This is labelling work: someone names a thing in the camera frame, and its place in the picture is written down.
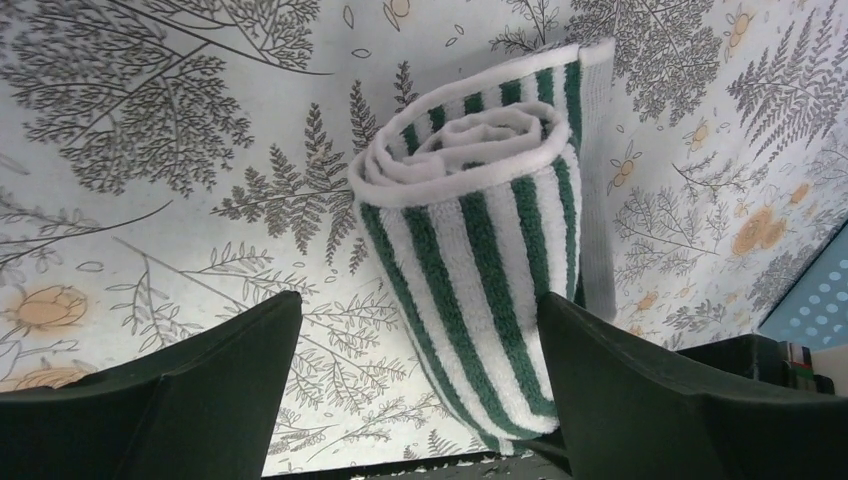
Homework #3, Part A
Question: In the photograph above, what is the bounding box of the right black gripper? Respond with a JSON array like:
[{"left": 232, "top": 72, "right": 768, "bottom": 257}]
[{"left": 677, "top": 334, "right": 836, "bottom": 395}]

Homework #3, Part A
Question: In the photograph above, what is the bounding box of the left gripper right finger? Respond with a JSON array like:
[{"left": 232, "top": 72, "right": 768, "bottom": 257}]
[{"left": 538, "top": 293, "right": 847, "bottom": 479}]

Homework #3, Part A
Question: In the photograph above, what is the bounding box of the green white striped towel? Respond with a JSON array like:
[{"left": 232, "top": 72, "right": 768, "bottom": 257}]
[{"left": 348, "top": 38, "right": 616, "bottom": 454}]

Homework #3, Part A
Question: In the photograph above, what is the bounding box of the floral table cloth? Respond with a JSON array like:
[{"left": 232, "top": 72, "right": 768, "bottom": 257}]
[{"left": 1, "top": 1, "right": 847, "bottom": 475}]

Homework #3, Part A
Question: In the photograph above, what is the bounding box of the light blue plastic basket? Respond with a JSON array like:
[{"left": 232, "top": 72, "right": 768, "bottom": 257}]
[{"left": 758, "top": 227, "right": 847, "bottom": 350}]

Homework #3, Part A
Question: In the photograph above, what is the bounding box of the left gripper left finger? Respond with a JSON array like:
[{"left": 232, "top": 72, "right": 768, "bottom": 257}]
[{"left": 1, "top": 291, "right": 302, "bottom": 479}]

